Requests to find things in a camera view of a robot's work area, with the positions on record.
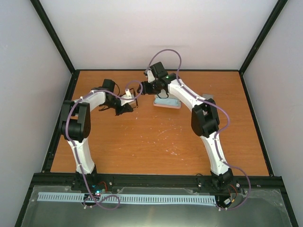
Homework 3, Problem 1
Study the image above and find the light blue cleaning cloth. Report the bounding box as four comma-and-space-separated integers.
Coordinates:
155, 98, 179, 106

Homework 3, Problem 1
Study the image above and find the pink glasses case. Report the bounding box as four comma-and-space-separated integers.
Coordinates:
153, 96, 181, 109

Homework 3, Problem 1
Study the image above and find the grey green glasses case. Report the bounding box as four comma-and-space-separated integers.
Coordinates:
202, 94, 214, 99

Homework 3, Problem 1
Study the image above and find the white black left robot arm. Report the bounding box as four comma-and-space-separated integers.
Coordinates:
59, 79, 137, 191

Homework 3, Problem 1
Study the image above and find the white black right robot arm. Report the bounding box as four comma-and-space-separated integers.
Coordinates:
142, 62, 233, 191

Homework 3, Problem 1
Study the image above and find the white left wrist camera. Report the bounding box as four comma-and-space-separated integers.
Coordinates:
120, 87, 138, 107

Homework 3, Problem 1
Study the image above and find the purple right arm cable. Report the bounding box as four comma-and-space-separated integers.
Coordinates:
148, 49, 251, 211

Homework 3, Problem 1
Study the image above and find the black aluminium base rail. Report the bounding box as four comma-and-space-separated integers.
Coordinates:
30, 172, 285, 193

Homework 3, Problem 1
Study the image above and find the black cage frame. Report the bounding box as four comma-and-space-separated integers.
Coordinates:
15, 0, 287, 227

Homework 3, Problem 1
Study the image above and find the light blue slotted cable duct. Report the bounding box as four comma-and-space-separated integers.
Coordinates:
37, 192, 216, 206

